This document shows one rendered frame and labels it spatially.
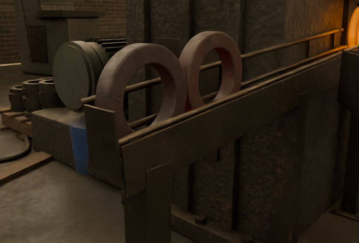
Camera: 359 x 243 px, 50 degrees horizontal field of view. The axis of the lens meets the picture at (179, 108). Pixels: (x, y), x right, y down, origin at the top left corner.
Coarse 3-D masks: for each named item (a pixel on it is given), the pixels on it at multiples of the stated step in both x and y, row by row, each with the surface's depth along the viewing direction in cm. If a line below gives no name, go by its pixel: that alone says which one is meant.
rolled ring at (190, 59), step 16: (208, 32) 74; (192, 48) 71; (208, 48) 73; (224, 48) 77; (192, 64) 70; (224, 64) 82; (240, 64) 82; (192, 80) 71; (224, 80) 83; (240, 80) 83; (192, 96) 72; (224, 96) 81
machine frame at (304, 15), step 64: (128, 0) 152; (192, 0) 130; (256, 0) 115; (320, 0) 125; (256, 64) 119; (256, 128) 123; (320, 128) 143; (192, 192) 147; (256, 192) 127; (320, 192) 154
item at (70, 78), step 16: (64, 48) 202; (80, 48) 196; (96, 48) 202; (112, 48) 205; (64, 64) 205; (80, 64) 195; (96, 64) 194; (64, 80) 207; (80, 80) 197; (96, 80) 193; (64, 96) 210; (80, 96) 200; (32, 112) 231; (48, 112) 229; (64, 112) 229; (80, 112) 229; (128, 112) 213; (32, 128) 232; (48, 128) 219; (64, 128) 207; (48, 144) 223; (64, 144) 210; (64, 160) 213; (96, 176) 195
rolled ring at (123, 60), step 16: (128, 48) 60; (144, 48) 61; (160, 48) 63; (112, 64) 59; (128, 64) 59; (144, 64) 61; (160, 64) 64; (176, 64) 67; (112, 80) 57; (128, 80) 59; (176, 80) 68; (96, 96) 59; (112, 96) 57; (176, 96) 68; (160, 112) 70; (176, 112) 69; (128, 128) 61
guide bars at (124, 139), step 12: (348, 48) 126; (324, 60) 111; (288, 72) 96; (264, 84) 87; (228, 96) 77; (240, 96) 81; (204, 108) 72; (168, 120) 65; (180, 120) 67; (144, 132) 61; (120, 144) 57; (120, 156) 58
